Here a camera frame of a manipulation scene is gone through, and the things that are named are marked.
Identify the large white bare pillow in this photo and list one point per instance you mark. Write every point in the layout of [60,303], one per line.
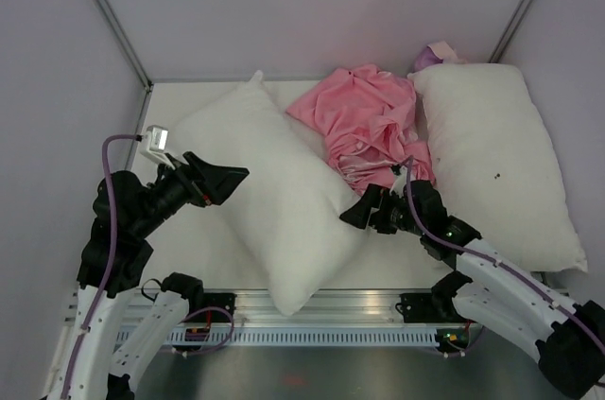
[495,165]

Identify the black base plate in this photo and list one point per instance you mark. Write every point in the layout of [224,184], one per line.
[218,305]
[419,307]

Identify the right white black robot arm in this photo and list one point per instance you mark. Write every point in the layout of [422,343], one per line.
[564,338]

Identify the left aluminium corner post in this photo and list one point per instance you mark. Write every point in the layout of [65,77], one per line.
[120,36]

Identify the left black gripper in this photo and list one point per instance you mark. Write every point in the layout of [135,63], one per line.
[216,182]

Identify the pink pillowcase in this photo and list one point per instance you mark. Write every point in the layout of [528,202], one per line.
[367,118]

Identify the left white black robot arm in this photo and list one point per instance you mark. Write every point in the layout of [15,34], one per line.
[109,275]

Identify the pink purple cloth behind pillow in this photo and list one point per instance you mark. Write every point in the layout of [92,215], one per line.
[436,53]

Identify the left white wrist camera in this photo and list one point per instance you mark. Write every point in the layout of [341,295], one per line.
[153,145]

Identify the aluminium mounting rail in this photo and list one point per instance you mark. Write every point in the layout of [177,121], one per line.
[376,308]

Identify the aluminium corner post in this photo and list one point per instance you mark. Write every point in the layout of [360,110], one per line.
[522,0]
[120,36]

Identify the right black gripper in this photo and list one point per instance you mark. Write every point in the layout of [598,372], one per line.
[374,197]

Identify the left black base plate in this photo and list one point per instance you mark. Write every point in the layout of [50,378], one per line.
[218,305]

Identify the right aluminium corner post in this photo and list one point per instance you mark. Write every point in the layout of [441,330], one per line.
[522,0]

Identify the white slotted cable duct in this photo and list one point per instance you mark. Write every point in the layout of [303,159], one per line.
[311,337]

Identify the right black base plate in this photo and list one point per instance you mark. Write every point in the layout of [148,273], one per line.
[419,307]

